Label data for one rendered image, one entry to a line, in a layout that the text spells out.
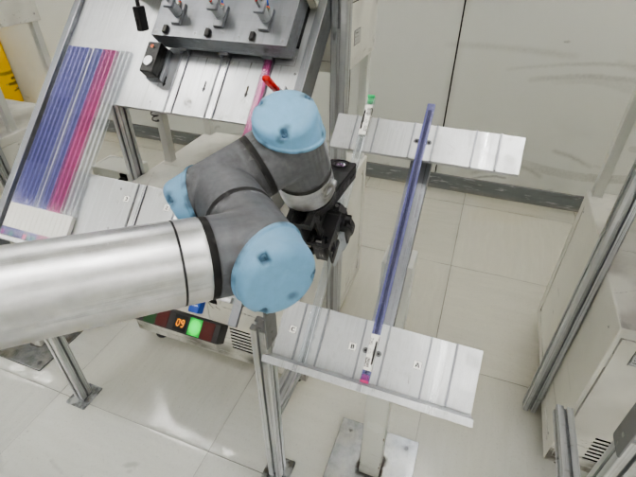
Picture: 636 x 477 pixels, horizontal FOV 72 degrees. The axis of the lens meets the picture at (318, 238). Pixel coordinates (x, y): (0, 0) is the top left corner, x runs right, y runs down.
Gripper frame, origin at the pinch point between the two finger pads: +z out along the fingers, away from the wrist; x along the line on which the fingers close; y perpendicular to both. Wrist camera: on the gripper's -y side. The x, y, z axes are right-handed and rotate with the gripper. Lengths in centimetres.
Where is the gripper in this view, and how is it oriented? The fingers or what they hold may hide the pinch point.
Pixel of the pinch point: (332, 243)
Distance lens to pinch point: 77.8
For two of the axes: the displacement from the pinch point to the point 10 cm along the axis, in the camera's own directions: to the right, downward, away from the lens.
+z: 1.6, 4.7, 8.7
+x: 9.4, 2.1, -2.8
